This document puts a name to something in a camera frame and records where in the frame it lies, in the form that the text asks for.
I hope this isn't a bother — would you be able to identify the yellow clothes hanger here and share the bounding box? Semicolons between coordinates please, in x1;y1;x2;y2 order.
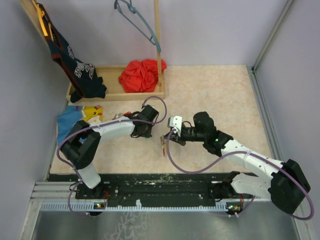
32;0;54;41

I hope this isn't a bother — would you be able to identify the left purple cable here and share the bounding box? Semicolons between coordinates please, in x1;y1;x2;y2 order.
56;96;168;220

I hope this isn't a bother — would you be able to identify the wooden rack tray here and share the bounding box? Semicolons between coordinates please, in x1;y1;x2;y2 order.
20;0;166;101

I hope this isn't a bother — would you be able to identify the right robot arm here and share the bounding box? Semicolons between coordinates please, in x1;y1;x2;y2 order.
165;111;311;215

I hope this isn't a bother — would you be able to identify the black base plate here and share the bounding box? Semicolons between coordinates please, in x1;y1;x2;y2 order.
47;172;287;208

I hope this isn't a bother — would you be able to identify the teal clothes hanger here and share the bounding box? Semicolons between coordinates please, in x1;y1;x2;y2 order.
113;0;162;53

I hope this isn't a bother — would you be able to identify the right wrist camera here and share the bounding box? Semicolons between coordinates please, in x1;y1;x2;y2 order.
168;115;183;137

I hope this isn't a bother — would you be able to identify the blue pikachu shirt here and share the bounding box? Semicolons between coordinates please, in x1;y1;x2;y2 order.
56;105;103;145

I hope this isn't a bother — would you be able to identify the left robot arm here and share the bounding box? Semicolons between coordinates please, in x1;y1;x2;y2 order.
59;105;159;199

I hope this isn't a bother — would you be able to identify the red crumpled cloth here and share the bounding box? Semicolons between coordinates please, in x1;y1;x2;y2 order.
118;59;159;93

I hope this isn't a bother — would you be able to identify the dark navy jersey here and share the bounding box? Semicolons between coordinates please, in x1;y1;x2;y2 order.
40;4;107;103

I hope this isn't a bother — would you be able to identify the aluminium frame rail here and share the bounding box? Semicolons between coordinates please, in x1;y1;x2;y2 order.
249;0;320;240

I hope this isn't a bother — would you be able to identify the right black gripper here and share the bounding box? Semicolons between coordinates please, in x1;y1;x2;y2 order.
164;125;207;146

